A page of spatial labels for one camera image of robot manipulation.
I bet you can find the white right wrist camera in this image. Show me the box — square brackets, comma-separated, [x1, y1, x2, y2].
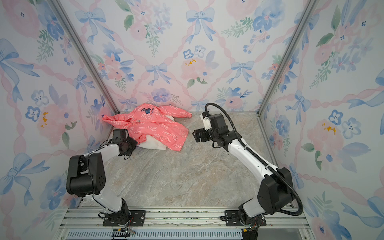
[200, 111, 212, 131]

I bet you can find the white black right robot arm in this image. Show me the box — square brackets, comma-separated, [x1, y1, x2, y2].
[193, 112, 296, 227]

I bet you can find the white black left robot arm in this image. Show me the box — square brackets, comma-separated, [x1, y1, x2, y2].
[66, 129, 138, 226]

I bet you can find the pink bear print jacket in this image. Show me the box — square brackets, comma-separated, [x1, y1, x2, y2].
[103, 104, 192, 152]

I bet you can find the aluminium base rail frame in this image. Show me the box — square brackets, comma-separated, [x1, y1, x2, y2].
[54, 207, 315, 240]

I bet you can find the aluminium corner post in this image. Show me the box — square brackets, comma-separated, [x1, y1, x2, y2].
[257, 0, 318, 118]
[48, 0, 120, 114]

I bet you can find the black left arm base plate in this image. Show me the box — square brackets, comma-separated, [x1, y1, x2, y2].
[98, 210, 147, 227]

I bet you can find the black corrugated cable conduit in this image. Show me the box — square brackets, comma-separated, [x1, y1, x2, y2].
[204, 102, 304, 217]

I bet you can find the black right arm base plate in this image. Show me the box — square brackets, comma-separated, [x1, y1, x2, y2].
[220, 210, 267, 228]

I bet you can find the left aluminium corner post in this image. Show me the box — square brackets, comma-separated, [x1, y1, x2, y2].
[48, 0, 120, 114]

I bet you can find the right aluminium corner post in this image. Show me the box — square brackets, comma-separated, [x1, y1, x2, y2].
[257, 0, 318, 118]

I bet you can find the white cloth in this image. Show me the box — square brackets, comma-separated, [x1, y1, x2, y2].
[138, 135, 167, 151]

